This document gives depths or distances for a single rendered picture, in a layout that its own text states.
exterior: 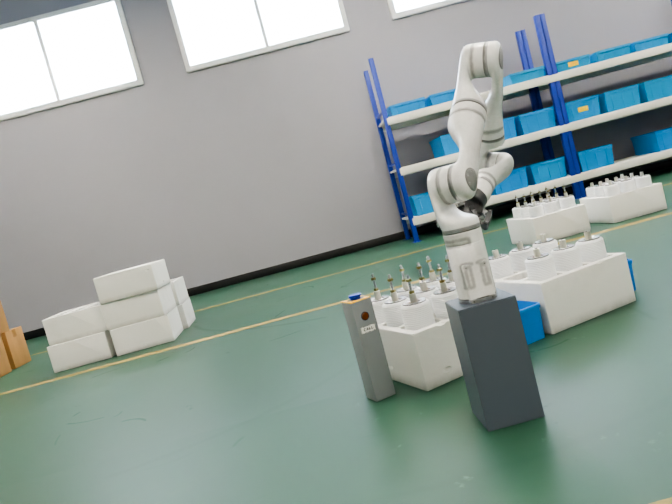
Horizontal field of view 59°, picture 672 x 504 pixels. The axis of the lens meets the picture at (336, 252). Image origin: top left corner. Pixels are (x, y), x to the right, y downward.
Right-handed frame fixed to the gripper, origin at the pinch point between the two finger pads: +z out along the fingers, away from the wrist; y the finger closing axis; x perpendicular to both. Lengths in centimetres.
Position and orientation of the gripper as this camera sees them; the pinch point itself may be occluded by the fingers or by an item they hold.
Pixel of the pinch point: (455, 228)
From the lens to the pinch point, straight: 162.5
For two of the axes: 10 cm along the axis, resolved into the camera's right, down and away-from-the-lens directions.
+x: 0.9, 7.1, 7.0
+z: -5.0, 6.4, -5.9
